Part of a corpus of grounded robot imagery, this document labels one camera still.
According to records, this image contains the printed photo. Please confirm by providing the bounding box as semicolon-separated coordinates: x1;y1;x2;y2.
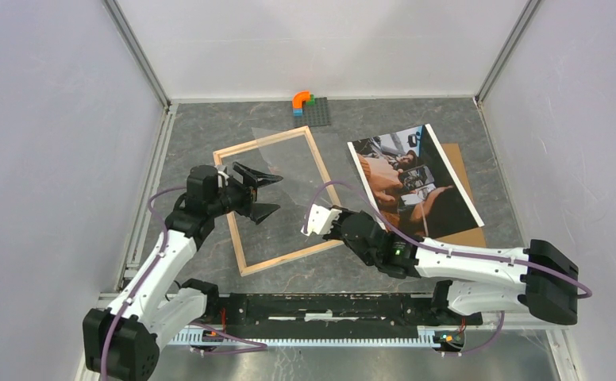
346;123;485;241

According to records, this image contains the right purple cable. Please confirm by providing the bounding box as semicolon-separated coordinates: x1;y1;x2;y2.
303;180;593;356

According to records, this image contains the aluminium rail frame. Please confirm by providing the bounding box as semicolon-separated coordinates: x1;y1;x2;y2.
83;124;592;380

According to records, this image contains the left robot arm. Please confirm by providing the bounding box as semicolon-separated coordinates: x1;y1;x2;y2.
83;162;283;380

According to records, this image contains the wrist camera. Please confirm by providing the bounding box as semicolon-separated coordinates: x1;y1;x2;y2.
300;204;342;237
215;164;230;181

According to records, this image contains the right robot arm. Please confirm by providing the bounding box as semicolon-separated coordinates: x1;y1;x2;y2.
326;210;584;325

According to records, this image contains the purple cable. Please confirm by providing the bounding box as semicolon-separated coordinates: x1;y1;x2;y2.
303;180;593;356
99;186;270;381

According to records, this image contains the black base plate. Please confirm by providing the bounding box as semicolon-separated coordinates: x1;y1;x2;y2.
197;293;483;339

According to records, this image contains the orange curved lego brick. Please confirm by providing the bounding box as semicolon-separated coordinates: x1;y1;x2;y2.
291;90;312;110

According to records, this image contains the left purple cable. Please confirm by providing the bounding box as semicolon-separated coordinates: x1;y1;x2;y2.
99;186;270;381

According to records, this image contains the grey lego baseplate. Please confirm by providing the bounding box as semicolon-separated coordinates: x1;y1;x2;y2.
293;97;332;128

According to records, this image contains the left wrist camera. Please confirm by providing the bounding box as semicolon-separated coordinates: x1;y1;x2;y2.
215;164;230;181

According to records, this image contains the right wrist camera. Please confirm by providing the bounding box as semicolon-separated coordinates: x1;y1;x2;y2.
300;204;342;237

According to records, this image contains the brown cardboard backing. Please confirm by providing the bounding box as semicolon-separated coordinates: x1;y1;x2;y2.
427;144;486;248

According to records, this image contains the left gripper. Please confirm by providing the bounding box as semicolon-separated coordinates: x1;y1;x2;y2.
208;163;283;225

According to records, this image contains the wooden picture frame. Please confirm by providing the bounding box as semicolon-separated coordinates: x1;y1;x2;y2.
213;138;342;276

